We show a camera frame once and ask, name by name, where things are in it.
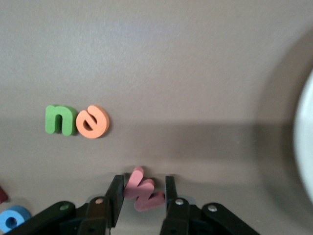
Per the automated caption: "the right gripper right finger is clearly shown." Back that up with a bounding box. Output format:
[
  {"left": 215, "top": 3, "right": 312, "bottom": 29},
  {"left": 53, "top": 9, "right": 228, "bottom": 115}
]
[{"left": 160, "top": 175, "right": 260, "bottom": 235}]

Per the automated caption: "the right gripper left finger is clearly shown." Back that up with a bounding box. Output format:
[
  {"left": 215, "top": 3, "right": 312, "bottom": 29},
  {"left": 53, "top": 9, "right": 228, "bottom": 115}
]
[{"left": 4, "top": 174, "right": 126, "bottom": 235}]

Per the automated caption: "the pink foam letter w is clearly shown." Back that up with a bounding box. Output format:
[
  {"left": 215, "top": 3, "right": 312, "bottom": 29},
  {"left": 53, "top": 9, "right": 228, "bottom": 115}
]
[{"left": 123, "top": 166, "right": 166, "bottom": 212}]

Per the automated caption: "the orange foam letter e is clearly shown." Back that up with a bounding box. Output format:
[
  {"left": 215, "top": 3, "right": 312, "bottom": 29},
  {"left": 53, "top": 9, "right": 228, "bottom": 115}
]
[{"left": 75, "top": 105, "right": 110, "bottom": 139}]

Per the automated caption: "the green foam letter n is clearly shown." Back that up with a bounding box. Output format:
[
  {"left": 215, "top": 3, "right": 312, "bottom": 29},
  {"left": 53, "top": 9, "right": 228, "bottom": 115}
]
[{"left": 45, "top": 104, "right": 78, "bottom": 136}]

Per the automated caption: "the blue foam letter o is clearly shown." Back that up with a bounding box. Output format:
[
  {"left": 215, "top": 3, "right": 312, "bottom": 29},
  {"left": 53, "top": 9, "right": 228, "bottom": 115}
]
[{"left": 0, "top": 205, "right": 32, "bottom": 233}]

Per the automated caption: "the maroon foam letter z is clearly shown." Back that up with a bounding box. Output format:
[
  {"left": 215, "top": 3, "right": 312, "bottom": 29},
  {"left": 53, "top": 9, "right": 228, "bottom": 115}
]
[{"left": 0, "top": 185, "right": 9, "bottom": 204}]

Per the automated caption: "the brown table cover sheet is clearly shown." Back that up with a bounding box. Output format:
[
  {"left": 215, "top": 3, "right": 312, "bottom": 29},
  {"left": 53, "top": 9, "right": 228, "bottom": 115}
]
[{"left": 0, "top": 0, "right": 313, "bottom": 235}]

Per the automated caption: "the beige round plate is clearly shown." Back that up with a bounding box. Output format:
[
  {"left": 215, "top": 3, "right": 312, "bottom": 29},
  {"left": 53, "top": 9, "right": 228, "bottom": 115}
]
[{"left": 293, "top": 66, "right": 313, "bottom": 206}]

